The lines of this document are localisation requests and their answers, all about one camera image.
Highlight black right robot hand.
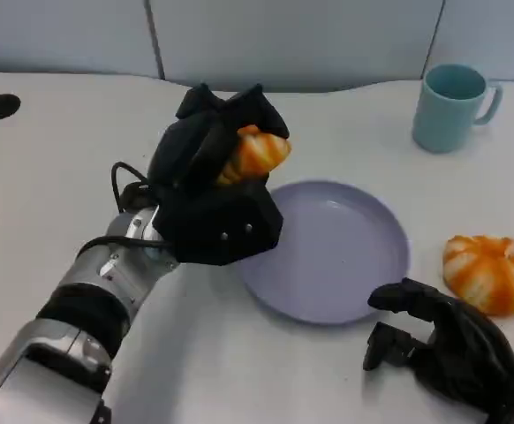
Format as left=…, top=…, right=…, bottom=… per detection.
left=362, top=276, right=514, bottom=414

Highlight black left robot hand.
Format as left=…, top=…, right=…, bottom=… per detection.
left=145, top=82, right=292, bottom=268

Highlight orange white toy bread roll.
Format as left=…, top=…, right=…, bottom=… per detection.
left=442, top=234, right=514, bottom=316
left=215, top=125, right=292, bottom=186

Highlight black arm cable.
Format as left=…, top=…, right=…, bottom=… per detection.
left=79, top=236, right=172, bottom=255
left=110, top=162, right=153, bottom=213

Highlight lilac plate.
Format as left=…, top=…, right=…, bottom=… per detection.
left=238, top=179, right=411, bottom=327

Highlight pale green mug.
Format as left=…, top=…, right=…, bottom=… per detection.
left=411, top=64, right=504, bottom=155

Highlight grey partition panel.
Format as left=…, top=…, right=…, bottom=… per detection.
left=420, top=0, right=514, bottom=83
left=145, top=0, right=444, bottom=94
left=0, top=0, right=164, bottom=80

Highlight black table cable hole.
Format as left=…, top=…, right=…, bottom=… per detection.
left=0, top=93, right=22, bottom=120

